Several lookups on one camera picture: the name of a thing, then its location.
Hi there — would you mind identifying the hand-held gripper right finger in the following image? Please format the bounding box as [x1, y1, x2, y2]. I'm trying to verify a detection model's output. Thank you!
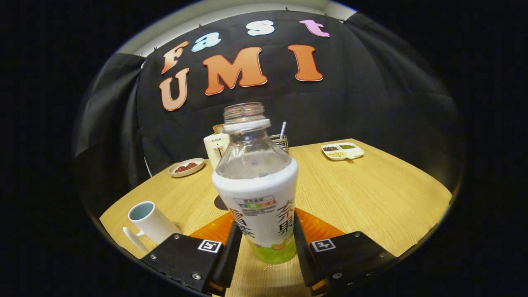
[293, 207, 398, 295]

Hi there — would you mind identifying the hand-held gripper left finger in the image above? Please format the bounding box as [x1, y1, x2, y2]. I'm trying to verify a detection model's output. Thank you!
[140, 211, 244, 295]

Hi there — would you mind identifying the clear juice bottle white label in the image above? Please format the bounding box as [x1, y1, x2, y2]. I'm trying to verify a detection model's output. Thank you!
[211, 102, 299, 265]

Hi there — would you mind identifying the white cup blue inside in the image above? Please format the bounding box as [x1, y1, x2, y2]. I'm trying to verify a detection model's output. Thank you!
[123, 201, 182, 253]

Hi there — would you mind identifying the wooden table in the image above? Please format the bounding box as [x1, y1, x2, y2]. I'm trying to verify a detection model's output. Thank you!
[99, 138, 453, 297]

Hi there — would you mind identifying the small white plate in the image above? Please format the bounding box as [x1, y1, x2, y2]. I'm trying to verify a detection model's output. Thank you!
[168, 158, 205, 178]

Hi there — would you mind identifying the white toaster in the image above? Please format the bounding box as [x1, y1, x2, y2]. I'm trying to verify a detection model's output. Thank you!
[203, 132, 230, 170]

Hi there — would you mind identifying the white divided dish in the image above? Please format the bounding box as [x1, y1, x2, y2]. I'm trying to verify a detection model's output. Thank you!
[321, 142, 365, 161]

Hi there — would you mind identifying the wire mesh holder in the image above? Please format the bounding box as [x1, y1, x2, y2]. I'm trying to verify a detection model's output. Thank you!
[270, 134, 290, 154]

